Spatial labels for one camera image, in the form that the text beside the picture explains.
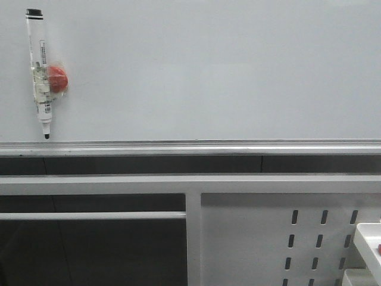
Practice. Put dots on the red round magnet taped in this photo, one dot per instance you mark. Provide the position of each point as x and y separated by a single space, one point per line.
58 80

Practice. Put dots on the white whiteboard marker black cap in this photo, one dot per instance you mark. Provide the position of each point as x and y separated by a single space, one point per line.
39 68

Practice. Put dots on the white metal pegboard stand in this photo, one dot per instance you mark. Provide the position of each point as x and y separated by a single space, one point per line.
186 229

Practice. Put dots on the white plastic marker tray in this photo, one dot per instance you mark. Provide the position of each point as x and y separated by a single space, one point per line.
367 242

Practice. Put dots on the lower white plastic tray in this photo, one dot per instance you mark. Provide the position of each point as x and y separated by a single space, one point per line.
357 277

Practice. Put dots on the white whiteboard with aluminium frame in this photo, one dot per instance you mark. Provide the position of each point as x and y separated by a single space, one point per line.
197 77

